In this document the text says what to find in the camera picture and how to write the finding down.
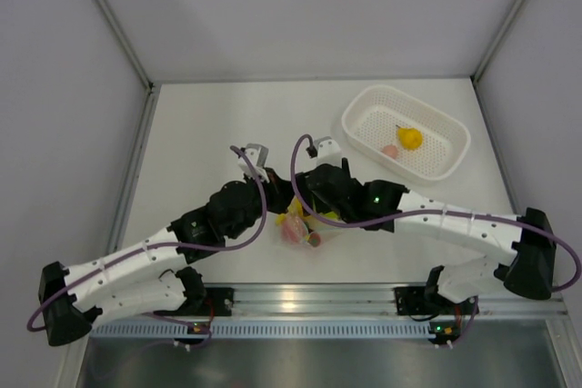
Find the aluminium mounting rail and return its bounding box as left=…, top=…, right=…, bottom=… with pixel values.
left=206, top=284, right=568, bottom=319

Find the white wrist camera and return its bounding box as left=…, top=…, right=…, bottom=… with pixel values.
left=237, top=144, right=269, bottom=182
left=306, top=136, right=343, bottom=167

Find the white slotted cable duct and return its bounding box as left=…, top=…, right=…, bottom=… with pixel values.
left=90, top=320, right=437, bottom=339

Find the yellow fake banana bunch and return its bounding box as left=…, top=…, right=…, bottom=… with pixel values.
left=286, top=197, right=339, bottom=221

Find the clear zip top bag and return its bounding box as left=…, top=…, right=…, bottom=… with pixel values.
left=275, top=197, right=343, bottom=248

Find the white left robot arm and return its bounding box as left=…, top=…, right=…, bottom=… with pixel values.
left=27, top=171, right=294, bottom=347

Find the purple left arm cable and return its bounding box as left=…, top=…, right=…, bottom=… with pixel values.
left=25, top=144, right=268, bottom=333

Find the pink fake peach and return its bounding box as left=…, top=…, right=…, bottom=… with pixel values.
left=280, top=216, right=306, bottom=244

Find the small pink fake fruit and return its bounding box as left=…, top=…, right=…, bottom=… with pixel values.
left=382, top=144, right=399, bottom=160

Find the yellow fake pear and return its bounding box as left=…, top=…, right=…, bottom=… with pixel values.
left=396, top=125, right=424, bottom=151

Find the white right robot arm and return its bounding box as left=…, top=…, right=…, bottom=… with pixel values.
left=295, top=164, right=556, bottom=313

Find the right aluminium frame post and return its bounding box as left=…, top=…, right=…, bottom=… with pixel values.
left=470, top=0, right=558, bottom=85

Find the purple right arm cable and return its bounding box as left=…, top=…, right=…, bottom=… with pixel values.
left=289, top=134, right=582, bottom=293

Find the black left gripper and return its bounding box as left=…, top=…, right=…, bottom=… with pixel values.
left=226, top=167, right=299, bottom=240

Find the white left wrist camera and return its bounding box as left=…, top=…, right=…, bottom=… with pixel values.
left=237, top=144, right=269, bottom=182

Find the aluminium frame post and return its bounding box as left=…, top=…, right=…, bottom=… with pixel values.
left=67, top=0, right=156, bottom=92
left=470, top=0, right=558, bottom=85

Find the white perforated plastic basket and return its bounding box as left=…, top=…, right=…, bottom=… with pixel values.
left=341, top=85, right=471, bottom=185

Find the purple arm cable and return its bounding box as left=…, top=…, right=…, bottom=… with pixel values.
left=25, top=144, right=268, bottom=333
left=289, top=134, right=582, bottom=293

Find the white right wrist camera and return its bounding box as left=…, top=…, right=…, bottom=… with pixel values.
left=306, top=136, right=343, bottom=167

